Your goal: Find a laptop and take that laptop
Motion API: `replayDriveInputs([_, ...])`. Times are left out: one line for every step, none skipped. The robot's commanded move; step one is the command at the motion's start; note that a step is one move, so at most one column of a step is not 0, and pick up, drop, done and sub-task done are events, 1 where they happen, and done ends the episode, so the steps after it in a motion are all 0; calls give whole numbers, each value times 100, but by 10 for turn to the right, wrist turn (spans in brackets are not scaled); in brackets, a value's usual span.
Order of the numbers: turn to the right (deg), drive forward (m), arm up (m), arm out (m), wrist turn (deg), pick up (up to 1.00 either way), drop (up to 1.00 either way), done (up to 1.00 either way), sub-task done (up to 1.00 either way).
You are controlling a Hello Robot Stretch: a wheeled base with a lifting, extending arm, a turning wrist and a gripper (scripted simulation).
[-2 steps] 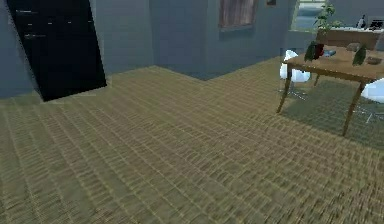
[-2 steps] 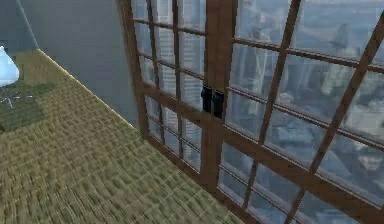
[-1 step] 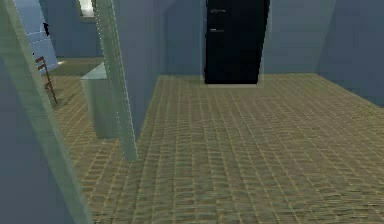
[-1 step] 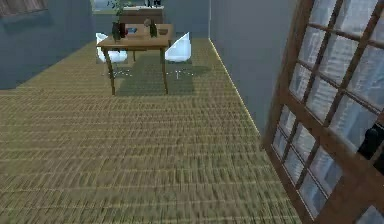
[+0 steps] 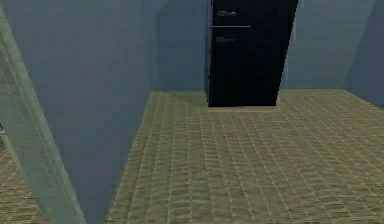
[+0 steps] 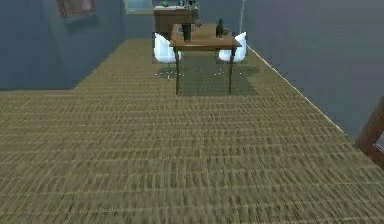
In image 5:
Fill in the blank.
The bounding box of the black fridge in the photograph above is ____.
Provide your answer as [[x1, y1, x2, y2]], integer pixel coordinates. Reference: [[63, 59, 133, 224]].
[[204, 0, 300, 108]]

